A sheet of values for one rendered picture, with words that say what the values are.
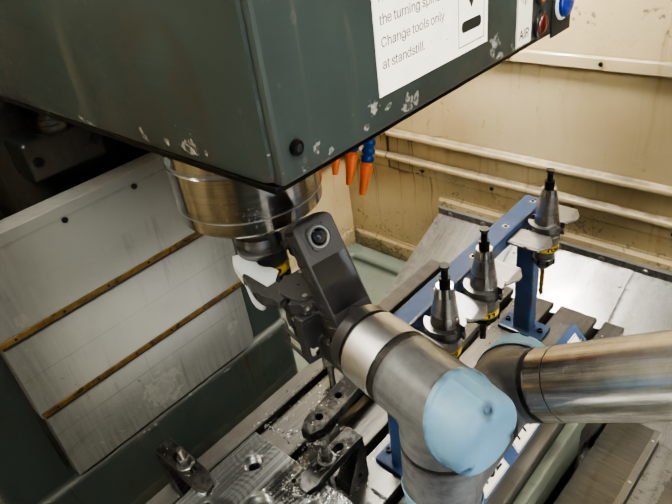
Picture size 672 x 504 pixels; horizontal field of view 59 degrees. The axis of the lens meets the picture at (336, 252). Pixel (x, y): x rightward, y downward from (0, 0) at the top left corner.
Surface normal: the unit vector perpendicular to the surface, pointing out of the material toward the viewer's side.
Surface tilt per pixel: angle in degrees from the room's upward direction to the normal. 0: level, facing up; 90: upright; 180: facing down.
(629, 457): 7
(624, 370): 55
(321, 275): 62
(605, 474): 7
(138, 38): 90
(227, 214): 90
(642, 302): 24
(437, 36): 90
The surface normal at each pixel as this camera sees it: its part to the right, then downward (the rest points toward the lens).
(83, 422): 0.74, 0.29
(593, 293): -0.38, -0.56
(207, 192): -0.27, 0.56
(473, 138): -0.67, 0.47
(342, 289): 0.42, -0.04
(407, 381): -0.57, -0.42
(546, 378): -0.83, -0.23
